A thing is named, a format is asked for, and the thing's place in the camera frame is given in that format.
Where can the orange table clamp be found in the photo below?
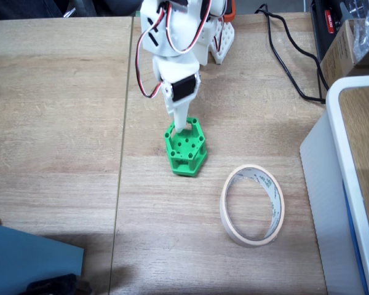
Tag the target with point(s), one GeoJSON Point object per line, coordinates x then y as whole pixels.
{"type": "Point", "coordinates": [229, 13]}

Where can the blue box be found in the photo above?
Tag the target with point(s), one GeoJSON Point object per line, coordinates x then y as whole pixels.
{"type": "Point", "coordinates": [24, 258]}

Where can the black device with red label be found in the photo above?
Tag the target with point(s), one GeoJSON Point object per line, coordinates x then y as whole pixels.
{"type": "Point", "coordinates": [321, 30]}

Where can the green terminal block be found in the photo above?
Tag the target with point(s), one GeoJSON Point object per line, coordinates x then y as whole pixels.
{"type": "Point", "coordinates": [137, 13]}

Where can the person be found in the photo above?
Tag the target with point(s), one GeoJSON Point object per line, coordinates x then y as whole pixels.
{"type": "Point", "coordinates": [18, 9]}

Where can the brown cardboard box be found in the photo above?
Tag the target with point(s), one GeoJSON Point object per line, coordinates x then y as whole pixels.
{"type": "Point", "coordinates": [338, 58]}

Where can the black object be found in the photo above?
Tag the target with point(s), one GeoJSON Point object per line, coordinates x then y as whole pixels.
{"type": "Point", "coordinates": [58, 285]}

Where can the clear plastic bag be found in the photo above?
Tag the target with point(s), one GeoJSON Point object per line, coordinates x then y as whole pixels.
{"type": "Point", "coordinates": [367, 27]}

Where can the beige masking tape roll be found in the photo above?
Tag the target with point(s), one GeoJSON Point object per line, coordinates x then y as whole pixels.
{"type": "Point", "coordinates": [226, 221]}

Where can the green hexagonal printed component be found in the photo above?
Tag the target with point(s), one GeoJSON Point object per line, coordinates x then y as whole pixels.
{"type": "Point", "coordinates": [187, 164]}

